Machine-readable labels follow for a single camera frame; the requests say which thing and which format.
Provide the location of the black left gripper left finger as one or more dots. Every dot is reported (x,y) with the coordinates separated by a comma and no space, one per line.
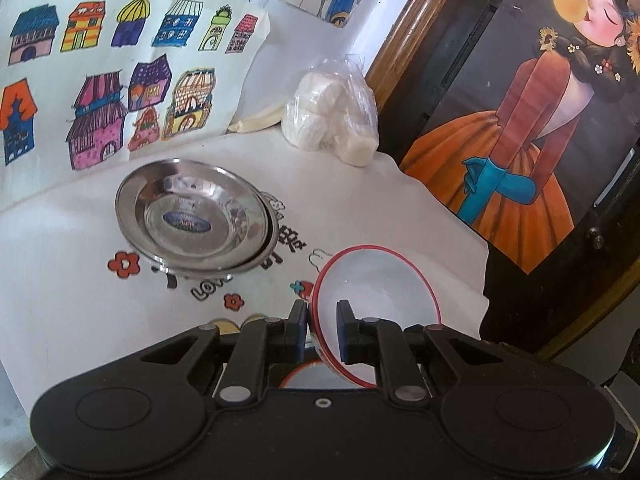
(232,368)

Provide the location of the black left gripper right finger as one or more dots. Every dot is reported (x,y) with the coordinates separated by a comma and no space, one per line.
(415,364)

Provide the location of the white bowl red rim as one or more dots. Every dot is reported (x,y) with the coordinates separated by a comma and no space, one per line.
(378,283)
(315,376)

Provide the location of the steel plate underneath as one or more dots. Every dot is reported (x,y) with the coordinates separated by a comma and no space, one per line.
(263,253)

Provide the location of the steel plate with sticker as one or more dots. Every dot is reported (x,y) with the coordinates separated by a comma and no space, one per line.
(190,216)

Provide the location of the white printed tablecloth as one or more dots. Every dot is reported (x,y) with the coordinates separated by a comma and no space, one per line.
(75,294)

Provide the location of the rolled cream paper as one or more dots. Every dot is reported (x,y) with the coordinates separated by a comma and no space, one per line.
(266,118)

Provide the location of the plastic bag of white rolls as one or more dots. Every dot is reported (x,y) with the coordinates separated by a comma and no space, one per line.
(334,109)

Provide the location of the girl in orange dress poster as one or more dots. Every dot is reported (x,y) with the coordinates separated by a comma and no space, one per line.
(495,169)

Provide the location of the colourful houses drawing sheet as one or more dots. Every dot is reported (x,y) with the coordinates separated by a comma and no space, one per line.
(87,84)

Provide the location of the wooden door frame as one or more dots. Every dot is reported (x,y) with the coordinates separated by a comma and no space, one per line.
(415,20)

